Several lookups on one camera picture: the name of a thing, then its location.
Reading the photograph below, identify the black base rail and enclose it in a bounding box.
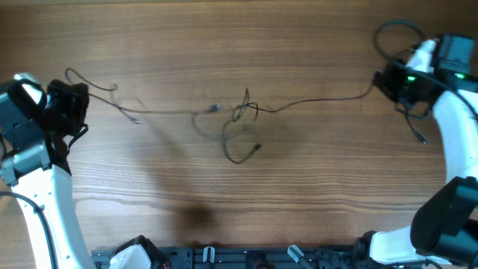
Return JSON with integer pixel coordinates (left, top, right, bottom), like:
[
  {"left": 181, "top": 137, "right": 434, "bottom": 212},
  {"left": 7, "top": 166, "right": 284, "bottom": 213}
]
[{"left": 91, "top": 244, "right": 374, "bottom": 269}]

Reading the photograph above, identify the black cable bundle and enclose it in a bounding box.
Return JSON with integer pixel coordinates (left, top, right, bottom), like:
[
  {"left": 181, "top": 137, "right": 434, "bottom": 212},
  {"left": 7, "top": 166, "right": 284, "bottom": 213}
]
[{"left": 65, "top": 67, "right": 375, "bottom": 165}]

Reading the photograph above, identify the left camera cable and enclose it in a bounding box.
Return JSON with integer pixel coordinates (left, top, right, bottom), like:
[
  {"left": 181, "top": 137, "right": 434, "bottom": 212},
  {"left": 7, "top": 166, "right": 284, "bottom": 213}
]
[{"left": 0, "top": 191, "right": 59, "bottom": 269}]

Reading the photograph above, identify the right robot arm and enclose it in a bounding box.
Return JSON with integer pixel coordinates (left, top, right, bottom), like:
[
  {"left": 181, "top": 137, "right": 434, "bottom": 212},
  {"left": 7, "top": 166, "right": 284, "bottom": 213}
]
[{"left": 366, "top": 34, "right": 477, "bottom": 268}]

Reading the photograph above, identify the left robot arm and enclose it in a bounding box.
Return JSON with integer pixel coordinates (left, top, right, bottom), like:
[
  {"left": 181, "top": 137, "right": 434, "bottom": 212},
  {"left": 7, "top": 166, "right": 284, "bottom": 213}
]
[{"left": 1, "top": 72, "right": 151, "bottom": 268}]

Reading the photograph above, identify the separated black cable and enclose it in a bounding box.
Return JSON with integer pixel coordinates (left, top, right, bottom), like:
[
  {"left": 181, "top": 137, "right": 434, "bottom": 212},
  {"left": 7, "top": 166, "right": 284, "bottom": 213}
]
[{"left": 394, "top": 102, "right": 427, "bottom": 145}]

